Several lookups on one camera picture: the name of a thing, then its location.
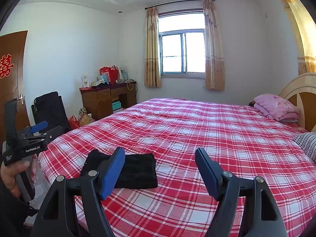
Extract red bag on floor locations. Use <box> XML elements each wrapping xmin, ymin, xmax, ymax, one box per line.
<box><xmin>69</xmin><ymin>116</ymin><xmax>80</xmax><ymax>130</ymax></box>

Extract folded pink blanket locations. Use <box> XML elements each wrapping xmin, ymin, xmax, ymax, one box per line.
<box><xmin>254</xmin><ymin>94</ymin><xmax>300</xmax><ymax>124</ymax></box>

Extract black pants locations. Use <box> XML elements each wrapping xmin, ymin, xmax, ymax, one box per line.
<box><xmin>80</xmin><ymin>149</ymin><xmax>158</xmax><ymax>189</ymax></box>

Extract person's left hand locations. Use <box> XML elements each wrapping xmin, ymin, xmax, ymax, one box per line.
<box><xmin>1</xmin><ymin>154</ymin><xmax>37</xmax><ymax>198</ymax></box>

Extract patterned gift bag on floor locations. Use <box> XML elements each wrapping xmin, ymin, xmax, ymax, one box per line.
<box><xmin>79</xmin><ymin>108</ymin><xmax>95</xmax><ymax>126</ymax></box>

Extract right beige curtain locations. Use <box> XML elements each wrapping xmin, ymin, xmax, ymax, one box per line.
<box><xmin>202</xmin><ymin>0</ymin><xmax>225</xmax><ymax>91</ymax></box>

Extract striped pillow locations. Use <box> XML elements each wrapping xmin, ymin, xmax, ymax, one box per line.
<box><xmin>293</xmin><ymin>132</ymin><xmax>316</xmax><ymax>162</ymax></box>

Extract dark jacket left forearm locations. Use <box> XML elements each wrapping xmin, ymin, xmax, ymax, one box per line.
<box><xmin>0</xmin><ymin>181</ymin><xmax>39</xmax><ymax>237</ymax></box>

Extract black folding chair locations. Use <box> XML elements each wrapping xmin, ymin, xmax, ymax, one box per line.
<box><xmin>31</xmin><ymin>91</ymin><xmax>71</xmax><ymax>133</ymax></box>

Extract brown wooden door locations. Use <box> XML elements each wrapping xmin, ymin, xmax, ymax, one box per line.
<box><xmin>0</xmin><ymin>31</ymin><xmax>30</xmax><ymax>143</ymax></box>

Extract black curtain rod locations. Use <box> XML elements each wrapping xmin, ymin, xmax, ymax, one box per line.
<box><xmin>144</xmin><ymin>0</ymin><xmax>216</xmax><ymax>10</ymax></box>

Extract window with metal frame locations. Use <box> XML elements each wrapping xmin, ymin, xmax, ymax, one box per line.
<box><xmin>159</xmin><ymin>9</ymin><xmax>206</xmax><ymax>79</ymax></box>

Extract red gift bag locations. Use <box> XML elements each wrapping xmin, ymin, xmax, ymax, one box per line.
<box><xmin>100</xmin><ymin>65</ymin><xmax>119</xmax><ymax>85</ymax></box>

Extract yellow side curtain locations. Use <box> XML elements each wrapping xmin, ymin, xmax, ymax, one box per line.
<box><xmin>281</xmin><ymin>0</ymin><xmax>315</xmax><ymax>74</ymax></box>

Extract red plaid bed sheet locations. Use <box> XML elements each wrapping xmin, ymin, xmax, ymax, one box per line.
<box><xmin>39</xmin><ymin>99</ymin><xmax>315</xmax><ymax>236</ymax></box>

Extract white box on desk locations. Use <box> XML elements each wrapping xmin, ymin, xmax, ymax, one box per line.
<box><xmin>81</xmin><ymin>74</ymin><xmax>91</xmax><ymax>88</ymax></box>

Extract left beige curtain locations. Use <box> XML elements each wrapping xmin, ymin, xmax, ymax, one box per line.
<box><xmin>145</xmin><ymin>7</ymin><xmax>161</xmax><ymax>88</ymax></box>

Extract beige curtain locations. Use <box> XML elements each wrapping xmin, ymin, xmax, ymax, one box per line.
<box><xmin>202</xmin><ymin>0</ymin><xmax>225</xmax><ymax>91</ymax></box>
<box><xmin>145</xmin><ymin>7</ymin><xmax>161</xmax><ymax>88</ymax></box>

